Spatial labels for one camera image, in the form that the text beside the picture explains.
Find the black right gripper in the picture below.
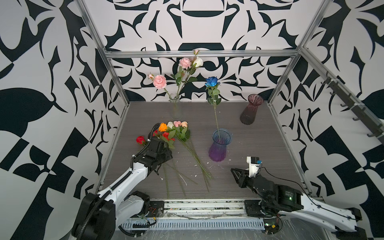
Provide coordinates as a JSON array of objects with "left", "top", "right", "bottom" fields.
[{"left": 229, "top": 168, "right": 272, "bottom": 205}]

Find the clear ribbed glass vase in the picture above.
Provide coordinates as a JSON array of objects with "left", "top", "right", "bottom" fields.
[{"left": 169, "top": 93, "right": 183, "bottom": 120}]

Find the purple blue glass vase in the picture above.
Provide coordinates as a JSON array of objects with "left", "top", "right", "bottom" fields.
[{"left": 209, "top": 128, "right": 232, "bottom": 162}]

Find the pink carnation stem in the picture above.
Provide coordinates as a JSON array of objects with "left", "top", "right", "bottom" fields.
[
  {"left": 148, "top": 74, "right": 173, "bottom": 99},
  {"left": 175, "top": 49, "right": 200, "bottom": 97}
]

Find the blue artificial rose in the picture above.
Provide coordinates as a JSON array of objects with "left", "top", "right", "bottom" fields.
[{"left": 205, "top": 77, "right": 222, "bottom": 140}]

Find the white artificial rose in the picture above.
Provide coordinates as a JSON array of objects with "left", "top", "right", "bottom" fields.
[{"left": 176, "top": 56, "right": 204, "bottom": 95}]

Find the small red artificial rose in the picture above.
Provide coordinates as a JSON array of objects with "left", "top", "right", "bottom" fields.
[{"left": 161, "top": 132, "right": 175, "bottom": 149}]

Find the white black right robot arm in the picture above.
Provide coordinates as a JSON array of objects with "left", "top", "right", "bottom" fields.
[{"left": 231, "top": 168, "right": 368, "bottom": 240}]

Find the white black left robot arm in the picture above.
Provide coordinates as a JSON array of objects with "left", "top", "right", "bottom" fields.
[{"left": 71, "top": 123, "right": 172, "bottom": 240}]

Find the smoky pink glass vase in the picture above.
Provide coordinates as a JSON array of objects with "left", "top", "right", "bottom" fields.
[{"left": 240, "top": 94, "right": 264, "bottom": 125}]

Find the orange artificial rose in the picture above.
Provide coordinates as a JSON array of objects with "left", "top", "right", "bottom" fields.
[{"left": 159, "top": 123, "right": 168, "bottom": 132}]

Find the cream artificial rose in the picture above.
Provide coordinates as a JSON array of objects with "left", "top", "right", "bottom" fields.
[{"left": 167, "top": 122, "right": 175, "bottom": 129}]

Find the small pink artificial rose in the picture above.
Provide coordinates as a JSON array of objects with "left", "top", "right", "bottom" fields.
[{"left": 173, "top": 121, "right": 182, "bottom": 128}]

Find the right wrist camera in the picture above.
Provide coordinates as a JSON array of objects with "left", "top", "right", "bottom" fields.
[{"left": 247, "top": 156, "right": 263, "bottom": 178}]

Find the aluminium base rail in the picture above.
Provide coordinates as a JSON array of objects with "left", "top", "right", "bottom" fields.
[{"left": 149, "top": 198, "right": 247, "bottom": 218}]

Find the white slotted cable duct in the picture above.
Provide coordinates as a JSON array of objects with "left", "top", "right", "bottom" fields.
[{"left": 121, "top": 219, "right": 265, "bottom": 231}]

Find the aluminium frame crossbar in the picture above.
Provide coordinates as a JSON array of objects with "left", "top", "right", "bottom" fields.
[{"left": 104, "top": 50, "right": 298, "bottom": 59}]

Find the grey wall hook rail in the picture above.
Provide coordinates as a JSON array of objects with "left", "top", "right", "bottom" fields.
[{"left": 322, "top": 76, "right": 384, "bottom": 145}]

